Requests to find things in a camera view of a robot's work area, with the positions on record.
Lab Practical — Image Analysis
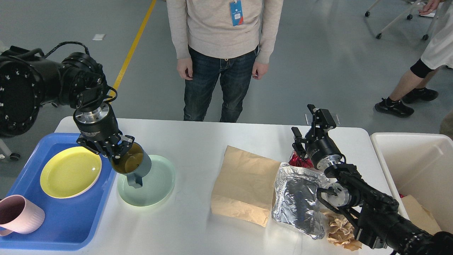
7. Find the person in white shorts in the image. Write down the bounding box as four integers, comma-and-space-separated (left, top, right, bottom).
375, 0, 453, 118

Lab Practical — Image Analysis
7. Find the white plastic bin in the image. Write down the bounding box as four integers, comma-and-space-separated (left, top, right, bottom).
370, 132, 453, 232

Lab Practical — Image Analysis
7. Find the dark teal mug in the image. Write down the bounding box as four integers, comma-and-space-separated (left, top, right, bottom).
111, 142, 152, 189

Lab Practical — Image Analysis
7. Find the blue id badge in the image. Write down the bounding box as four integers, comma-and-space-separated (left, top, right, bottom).
229, 0, 244, 27

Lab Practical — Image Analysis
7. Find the pink mug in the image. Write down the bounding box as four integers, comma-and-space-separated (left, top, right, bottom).
0, 195, 45, 236

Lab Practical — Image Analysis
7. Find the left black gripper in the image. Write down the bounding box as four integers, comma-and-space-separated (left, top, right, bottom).
73, 103, 135, 160

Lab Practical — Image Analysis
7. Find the silver foil bag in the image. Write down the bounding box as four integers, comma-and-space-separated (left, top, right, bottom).
271, 162, 330, 239

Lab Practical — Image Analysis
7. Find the person in beige sweater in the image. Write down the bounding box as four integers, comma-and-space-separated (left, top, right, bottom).
166, 0, 283, 123

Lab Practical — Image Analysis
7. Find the white chair base left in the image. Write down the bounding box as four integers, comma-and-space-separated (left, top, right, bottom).
0, 139, 21, 161

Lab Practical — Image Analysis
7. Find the crumpled brown paper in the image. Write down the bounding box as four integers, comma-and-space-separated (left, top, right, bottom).
321, 209, 362, 251

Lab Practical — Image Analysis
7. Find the light green plate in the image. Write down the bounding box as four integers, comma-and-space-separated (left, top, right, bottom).
117, 155, 176, 206

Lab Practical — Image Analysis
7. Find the yellow plate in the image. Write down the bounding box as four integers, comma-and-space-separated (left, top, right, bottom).
39, 146, 102, 199

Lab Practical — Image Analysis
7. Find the blue plastic tray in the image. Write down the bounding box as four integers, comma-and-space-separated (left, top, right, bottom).
0, 133, 115, 251

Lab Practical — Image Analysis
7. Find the brown paper bag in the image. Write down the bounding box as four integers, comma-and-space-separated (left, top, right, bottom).
211, 146, 280, 227

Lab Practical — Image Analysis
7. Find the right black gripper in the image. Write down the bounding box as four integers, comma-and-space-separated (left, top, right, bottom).
291, 104, 343, 170

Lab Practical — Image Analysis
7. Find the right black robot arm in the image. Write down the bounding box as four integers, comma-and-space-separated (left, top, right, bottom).
292, 104, 453, 255

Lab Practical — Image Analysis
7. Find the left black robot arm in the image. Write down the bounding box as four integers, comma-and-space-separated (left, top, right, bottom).
0, 46, 134, 163

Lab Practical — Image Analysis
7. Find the white office chair right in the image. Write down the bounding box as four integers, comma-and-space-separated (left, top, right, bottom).
375, 0, 442, 41

